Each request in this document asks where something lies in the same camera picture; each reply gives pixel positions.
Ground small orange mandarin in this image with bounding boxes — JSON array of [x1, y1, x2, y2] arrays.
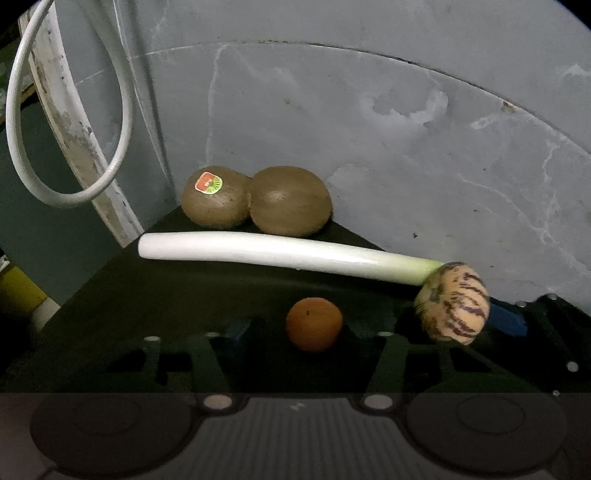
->
[[286, 297, 342, 350]]

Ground plain brown kiwi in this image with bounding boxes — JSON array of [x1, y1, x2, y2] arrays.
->
[[249, 166, 332, 237]]

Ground kiwi with sticker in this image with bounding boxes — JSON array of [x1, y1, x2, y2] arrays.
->
[[180, 166, 252, 229]]

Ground white leek stalk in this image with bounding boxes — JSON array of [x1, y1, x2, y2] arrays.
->
[[137, 231, 442, 285]]

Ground white cable loop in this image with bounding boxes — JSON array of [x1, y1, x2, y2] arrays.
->
[[5, 0, 136, 210]]

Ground striped pepino melon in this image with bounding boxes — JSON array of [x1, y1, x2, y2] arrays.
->
[[414, 262, 491, 345]]

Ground yellow container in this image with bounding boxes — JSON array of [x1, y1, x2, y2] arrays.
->
[[1, 264, 60, 331]]

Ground white door frame post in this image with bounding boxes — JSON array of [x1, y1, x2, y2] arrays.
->
[[6, 1, 143, 247]]

